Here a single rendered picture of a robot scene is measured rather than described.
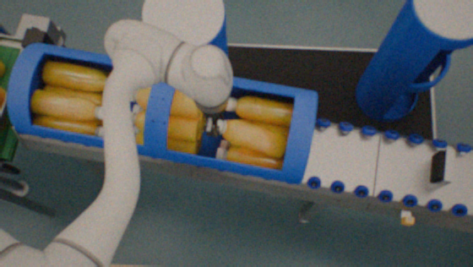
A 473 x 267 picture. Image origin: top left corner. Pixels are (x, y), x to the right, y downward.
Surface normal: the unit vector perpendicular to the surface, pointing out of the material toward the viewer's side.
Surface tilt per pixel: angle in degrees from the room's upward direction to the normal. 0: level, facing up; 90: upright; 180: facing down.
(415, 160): 0
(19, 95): 28
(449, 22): 0
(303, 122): 2
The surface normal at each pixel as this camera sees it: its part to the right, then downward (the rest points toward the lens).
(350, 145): -0.02, -0.28
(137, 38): 0.05, -0.51
